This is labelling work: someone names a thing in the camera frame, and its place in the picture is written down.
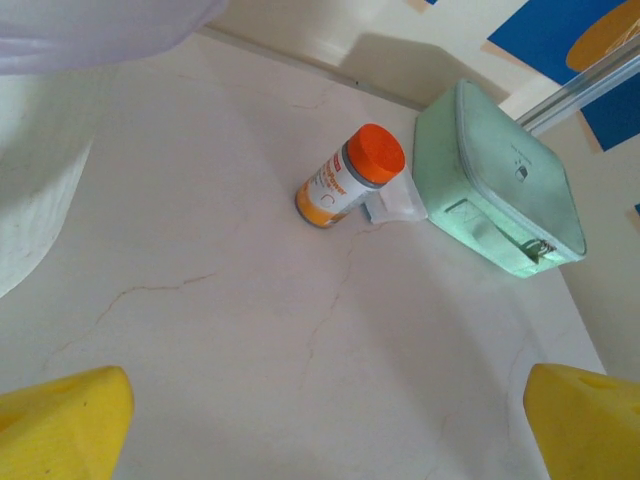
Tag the mint green lidded box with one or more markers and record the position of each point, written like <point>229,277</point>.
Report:
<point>500,190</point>

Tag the orange-capped supplement jar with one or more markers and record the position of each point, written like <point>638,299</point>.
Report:
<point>330,190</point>

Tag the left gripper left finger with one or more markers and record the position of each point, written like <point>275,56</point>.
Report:
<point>55,430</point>

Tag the small clear plastic packet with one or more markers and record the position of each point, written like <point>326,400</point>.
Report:
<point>400,205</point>

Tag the translucent purple bin liner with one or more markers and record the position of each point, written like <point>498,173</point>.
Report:
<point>100,25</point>

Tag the aluminium frame post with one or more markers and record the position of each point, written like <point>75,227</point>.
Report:
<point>575,95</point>

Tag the white ribbed waste bin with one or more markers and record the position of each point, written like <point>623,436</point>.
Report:
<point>30,200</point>

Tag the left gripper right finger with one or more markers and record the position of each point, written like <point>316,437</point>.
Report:
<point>590,430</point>

